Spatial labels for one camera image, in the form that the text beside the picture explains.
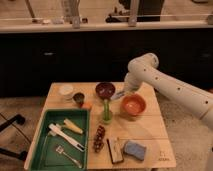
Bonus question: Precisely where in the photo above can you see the black chair base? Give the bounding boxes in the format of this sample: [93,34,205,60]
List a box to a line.
[0,113,28,161]

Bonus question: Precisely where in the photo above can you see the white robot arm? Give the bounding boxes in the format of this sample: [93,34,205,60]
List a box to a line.
[111,53,213,132]

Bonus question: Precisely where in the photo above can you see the white tongs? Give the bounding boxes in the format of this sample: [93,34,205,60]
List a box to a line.
[48,124,85,152]

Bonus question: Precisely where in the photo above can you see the yellow corn toy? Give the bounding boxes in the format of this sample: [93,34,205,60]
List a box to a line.
[64,119,83,134]

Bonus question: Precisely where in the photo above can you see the brown wooden block brush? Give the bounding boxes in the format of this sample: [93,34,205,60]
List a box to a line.
[107,138,124,164]

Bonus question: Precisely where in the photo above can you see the green plastic tray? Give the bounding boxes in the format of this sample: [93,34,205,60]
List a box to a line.
[29,109,90,171]

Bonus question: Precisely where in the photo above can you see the white cup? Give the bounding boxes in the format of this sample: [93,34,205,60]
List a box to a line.
[59,85,74,100]

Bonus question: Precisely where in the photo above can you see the blue towel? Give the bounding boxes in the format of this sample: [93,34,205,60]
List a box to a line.
[123,141,146,161]

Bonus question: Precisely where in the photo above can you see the small orange fruit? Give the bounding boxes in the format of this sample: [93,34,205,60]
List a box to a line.
[81,102,92,110]

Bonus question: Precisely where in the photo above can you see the orange bowl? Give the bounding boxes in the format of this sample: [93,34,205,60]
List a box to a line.
[121,94,146,117]

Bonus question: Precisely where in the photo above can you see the dark small cup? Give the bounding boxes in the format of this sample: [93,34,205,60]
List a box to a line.
[73,92,85,106]

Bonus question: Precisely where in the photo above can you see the purple bowl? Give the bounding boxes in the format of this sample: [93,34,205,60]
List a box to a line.
[95,82,115,99]

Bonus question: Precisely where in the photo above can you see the metal fork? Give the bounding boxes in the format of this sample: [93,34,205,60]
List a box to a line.
[55,145,82,168]

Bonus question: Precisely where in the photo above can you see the green bottle toy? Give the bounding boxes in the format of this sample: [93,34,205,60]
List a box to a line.
[102,99,112,124]

